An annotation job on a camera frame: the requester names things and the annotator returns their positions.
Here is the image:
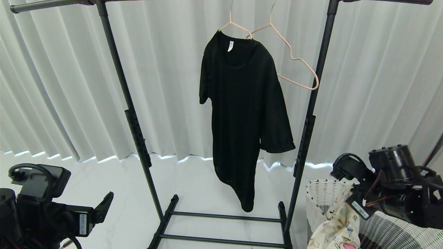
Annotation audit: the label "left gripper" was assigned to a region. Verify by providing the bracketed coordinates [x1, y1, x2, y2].
[16, 191, 114, 242]

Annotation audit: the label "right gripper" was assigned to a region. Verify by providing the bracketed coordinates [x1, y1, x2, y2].
[346, 190, 416, 222]

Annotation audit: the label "cream printed shorts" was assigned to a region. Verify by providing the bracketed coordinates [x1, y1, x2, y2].
[307, 185, 361, 249]

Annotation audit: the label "pink clothes hanger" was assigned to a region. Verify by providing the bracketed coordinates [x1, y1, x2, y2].
[246, 0, 319, 91]
[218, 0, 254, 40]

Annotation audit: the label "black t-shirt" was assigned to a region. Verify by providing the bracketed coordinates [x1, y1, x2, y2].
[199, 30, 296, 212]

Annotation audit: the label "white laundry basket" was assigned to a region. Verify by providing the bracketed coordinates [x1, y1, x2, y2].
[306, 179, 443, 249]

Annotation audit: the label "black clothes rack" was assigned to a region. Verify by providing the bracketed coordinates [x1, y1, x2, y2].
[10, 0, 434, 249]

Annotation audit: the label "white curtain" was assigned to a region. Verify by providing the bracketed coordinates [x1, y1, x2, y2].
[0, 0, 443, 170]

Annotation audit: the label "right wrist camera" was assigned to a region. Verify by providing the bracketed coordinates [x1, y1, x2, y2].
[331, 153, 378, 194]

